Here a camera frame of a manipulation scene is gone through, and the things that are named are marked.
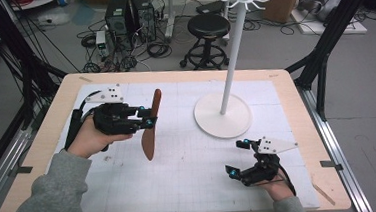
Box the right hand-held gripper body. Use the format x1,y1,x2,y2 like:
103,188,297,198
236,133,302,188

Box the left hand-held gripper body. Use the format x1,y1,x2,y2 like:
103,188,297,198
83,82,143,138

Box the wooden spatula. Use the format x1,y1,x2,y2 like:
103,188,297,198
137,88,168,162

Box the person's right hand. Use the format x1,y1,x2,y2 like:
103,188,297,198
262,176,297,204

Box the person's left hand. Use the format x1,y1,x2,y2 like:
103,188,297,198
65,113,135,161

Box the white grid mat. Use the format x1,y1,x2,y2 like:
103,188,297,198
38,67,321,212

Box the white hook stand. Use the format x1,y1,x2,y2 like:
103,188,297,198
186,0,282,142

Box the thin wooden strip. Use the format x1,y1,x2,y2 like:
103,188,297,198
311,180,336,209

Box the black tape piece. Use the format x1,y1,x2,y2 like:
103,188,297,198
8,165,34,177
319,158,344,173

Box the white power supply box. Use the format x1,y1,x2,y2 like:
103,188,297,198
94,30,108,58

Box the black computer tower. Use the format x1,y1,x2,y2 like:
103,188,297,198
102,0,136,47
130,0,157,45

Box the black round stool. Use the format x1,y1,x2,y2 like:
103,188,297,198
176,12,235,73

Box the black flat device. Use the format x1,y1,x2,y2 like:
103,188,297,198
195,0,228,15

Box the white round table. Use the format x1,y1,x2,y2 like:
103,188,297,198
9,0,65,12

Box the cardboard box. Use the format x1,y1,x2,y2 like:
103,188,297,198
262,0,302,25

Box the white floor board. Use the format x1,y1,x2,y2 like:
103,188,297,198
291,4,369,39

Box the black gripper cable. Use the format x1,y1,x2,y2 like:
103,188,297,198
60,90,107,153
258,164,298,199

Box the tangle of black floor cables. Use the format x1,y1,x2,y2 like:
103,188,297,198
74,13,174,77

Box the aluminium rail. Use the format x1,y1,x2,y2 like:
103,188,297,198
0,126,39,212
296,83,375,212

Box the white metal post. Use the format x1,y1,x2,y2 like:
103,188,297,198
162,0,178,40

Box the black metal frame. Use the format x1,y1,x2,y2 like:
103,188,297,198
0,0,76,187
280,0,376,125

